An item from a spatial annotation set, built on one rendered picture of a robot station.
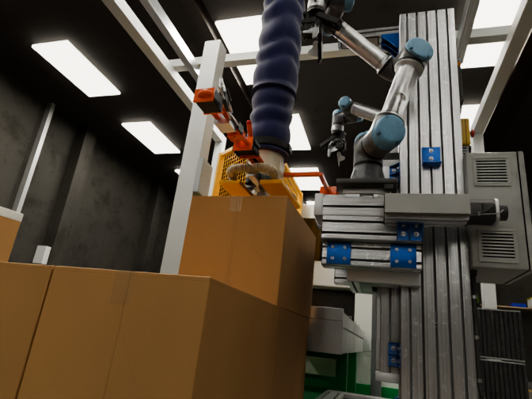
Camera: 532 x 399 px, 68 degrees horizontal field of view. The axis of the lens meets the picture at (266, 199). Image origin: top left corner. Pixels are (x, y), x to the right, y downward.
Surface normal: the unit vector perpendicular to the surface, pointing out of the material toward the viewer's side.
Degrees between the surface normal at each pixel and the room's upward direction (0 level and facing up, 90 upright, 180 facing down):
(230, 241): 90
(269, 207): 90
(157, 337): 90
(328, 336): 90
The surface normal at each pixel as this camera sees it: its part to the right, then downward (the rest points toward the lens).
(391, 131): 0.13, -0.19
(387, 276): -0.26, -0.34
